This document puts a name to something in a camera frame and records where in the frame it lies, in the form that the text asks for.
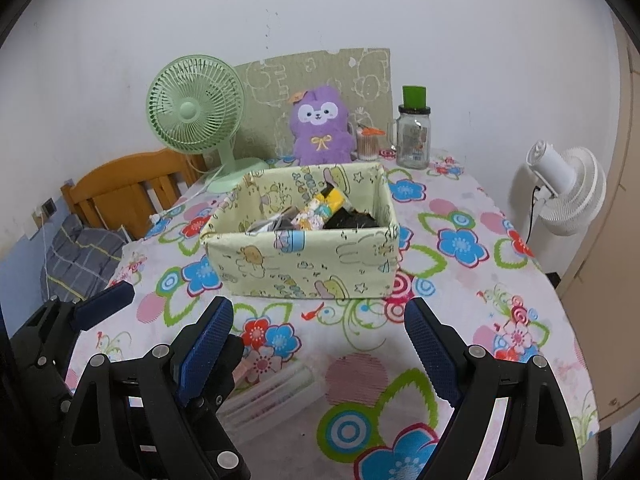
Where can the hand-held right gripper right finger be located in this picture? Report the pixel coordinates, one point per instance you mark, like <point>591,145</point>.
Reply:
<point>430,350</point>

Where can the cotton swab jar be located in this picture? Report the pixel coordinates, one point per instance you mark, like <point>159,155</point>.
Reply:
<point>369,147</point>

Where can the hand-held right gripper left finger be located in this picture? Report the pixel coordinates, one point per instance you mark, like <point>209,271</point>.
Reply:
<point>212,350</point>

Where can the white standing fan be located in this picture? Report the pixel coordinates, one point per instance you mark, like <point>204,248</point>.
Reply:
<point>565,185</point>

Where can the yellow cartoon printed tissue pack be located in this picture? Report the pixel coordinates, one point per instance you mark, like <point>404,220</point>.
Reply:
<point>320,212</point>

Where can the wooden bed headboard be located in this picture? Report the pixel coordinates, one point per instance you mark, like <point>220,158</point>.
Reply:
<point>120,190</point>

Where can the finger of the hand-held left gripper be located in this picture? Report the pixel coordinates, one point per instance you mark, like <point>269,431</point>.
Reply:
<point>105,302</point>
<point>231,365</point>

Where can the clear plastic bag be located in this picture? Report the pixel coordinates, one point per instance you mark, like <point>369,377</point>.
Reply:
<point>280,395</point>

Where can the floral tablecloth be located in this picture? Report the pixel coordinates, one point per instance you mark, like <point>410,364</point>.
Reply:
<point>465,300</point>

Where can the plaid pillow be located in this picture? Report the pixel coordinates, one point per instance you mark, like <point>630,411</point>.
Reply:
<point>85,255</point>

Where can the purple plush toy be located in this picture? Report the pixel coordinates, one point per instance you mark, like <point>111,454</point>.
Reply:
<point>320,135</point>

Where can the yellow printed fabric storage box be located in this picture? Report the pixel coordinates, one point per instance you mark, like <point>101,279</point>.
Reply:
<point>300,265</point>

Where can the green desk fan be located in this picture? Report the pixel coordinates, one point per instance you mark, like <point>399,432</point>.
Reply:
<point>192,110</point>

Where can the black bag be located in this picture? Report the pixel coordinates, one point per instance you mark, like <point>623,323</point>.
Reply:
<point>352,220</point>

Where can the glass mug jar green lid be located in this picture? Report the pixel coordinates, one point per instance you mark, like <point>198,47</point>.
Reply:
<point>412,140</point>

